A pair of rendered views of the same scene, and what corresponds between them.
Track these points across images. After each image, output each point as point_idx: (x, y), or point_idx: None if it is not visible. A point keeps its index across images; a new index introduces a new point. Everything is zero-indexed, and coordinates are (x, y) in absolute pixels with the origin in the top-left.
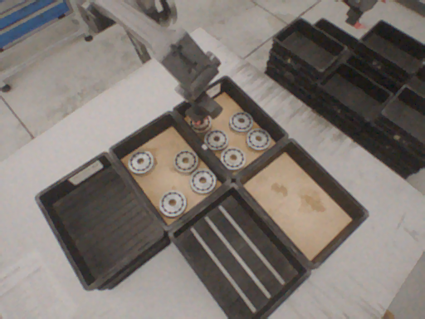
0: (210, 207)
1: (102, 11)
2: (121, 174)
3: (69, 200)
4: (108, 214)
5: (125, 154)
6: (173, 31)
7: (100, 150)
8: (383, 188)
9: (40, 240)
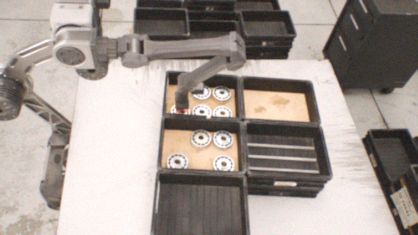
0: None
1: (157, 56)
2: (185, 173)
3: (161, 229)
4: (195, 209)
5: None
6: (227, 35)
7: (123, 196)
8: (294, 71)
9: None
